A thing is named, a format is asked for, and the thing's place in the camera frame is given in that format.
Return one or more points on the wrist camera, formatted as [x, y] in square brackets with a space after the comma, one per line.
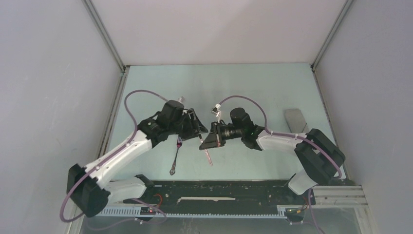
[181, 100]
[217, 112]

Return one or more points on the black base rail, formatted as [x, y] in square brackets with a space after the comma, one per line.
[224, 196]

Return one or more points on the iridescent fork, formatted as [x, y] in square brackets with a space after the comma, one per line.
[179, 144]

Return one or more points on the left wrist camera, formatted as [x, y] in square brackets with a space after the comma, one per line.
[181, 100]

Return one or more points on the white cable duct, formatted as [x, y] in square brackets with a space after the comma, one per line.
[142, 211]

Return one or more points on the aluminium frame post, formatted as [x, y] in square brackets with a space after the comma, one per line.
[331, 34]
[98, 22]

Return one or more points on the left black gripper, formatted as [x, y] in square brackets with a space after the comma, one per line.
[194, 127]

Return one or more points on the right aluminium frame post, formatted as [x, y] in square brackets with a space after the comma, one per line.
[331, 34]

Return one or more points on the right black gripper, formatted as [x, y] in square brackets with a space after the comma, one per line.
[215, 139]

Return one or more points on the left aluminium frame post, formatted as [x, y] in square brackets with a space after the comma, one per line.
[98, 22]

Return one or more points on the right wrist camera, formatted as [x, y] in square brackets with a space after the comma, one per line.
[217, 112]

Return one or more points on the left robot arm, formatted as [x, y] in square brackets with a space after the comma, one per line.
[91, 187]

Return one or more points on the silver spoon pink handle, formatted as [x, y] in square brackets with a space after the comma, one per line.
[206, 151]

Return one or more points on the grey cloth napkin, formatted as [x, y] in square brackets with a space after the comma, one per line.
[296, 121]

